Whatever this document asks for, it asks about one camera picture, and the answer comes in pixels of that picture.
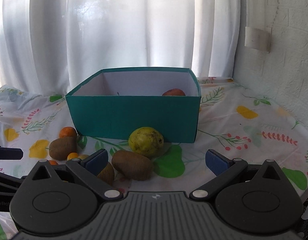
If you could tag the teal cardboard box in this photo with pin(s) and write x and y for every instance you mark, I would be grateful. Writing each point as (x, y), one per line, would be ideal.
(134, 115)

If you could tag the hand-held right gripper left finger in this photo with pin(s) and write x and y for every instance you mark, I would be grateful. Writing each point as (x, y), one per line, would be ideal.
(96, 161)

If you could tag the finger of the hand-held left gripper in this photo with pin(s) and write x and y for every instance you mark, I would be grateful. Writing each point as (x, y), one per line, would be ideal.
(8, 153)

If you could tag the black printed object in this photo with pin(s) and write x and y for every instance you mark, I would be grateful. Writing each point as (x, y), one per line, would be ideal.
(306, 220)

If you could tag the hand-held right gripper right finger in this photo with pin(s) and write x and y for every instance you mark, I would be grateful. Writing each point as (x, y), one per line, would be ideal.
(215, 163)

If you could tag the brown kiwi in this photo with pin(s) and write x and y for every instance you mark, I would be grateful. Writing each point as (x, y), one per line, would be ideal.
(131, 165)
(62, 148)
(108, 173)

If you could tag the small yellow-orange fruit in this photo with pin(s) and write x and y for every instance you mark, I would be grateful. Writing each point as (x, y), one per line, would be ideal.
(72, 156)

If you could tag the red fruit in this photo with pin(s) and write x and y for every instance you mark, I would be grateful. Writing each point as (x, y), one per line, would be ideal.
(174, 92)

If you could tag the small orange fruit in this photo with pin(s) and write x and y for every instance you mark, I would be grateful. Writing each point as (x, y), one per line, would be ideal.
(53, 162)

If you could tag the orange tangerine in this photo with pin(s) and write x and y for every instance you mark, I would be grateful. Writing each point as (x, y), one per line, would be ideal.
(68, 132)

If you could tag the floral plastic tablecloth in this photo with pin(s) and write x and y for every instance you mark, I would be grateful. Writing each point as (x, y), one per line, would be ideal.
(231, 120)

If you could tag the yellow-green guava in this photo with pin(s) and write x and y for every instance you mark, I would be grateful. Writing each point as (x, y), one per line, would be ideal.
(145, 141)

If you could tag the white paper sheet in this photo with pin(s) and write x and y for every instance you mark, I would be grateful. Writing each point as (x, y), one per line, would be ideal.
(258, 40)

